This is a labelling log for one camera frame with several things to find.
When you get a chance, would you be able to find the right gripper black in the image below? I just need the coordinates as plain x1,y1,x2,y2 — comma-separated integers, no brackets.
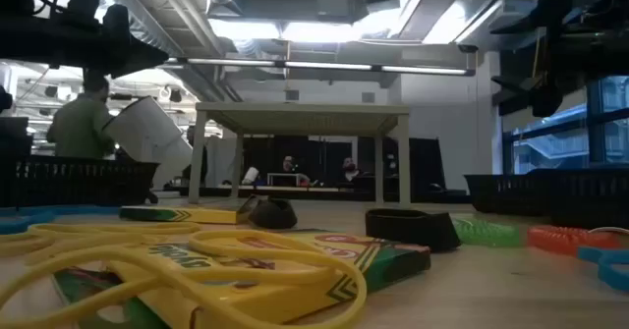
489,0,629,119

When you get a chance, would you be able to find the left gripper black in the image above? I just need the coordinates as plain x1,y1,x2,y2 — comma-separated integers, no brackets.
0,3,171,80

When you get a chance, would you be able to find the black mesh basket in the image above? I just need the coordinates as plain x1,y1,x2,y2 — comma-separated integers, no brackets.
464,171,556,216
0,155,161,208
528,166,629,230

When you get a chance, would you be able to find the yellow green carded package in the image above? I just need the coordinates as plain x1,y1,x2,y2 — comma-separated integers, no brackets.
119,204,253,226

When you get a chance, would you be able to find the yellow green crayon box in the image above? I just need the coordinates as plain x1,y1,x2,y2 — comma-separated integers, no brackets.
51,228,432,329

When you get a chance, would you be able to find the person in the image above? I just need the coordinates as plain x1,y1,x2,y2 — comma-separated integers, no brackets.
338,156,366,188
278,154,312,187
45,70,118,159

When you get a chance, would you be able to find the black background monitor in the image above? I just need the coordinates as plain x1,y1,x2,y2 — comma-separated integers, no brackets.
0,116,31,159

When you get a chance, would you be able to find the green perforated metal shelf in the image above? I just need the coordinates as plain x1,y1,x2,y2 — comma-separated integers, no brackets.
188,101,412,207

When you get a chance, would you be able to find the long ceiling light bar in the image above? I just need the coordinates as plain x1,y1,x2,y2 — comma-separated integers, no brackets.
161,56,477,78

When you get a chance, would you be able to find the black aluminium table frame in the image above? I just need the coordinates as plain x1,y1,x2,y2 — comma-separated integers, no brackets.
161,186,471,204

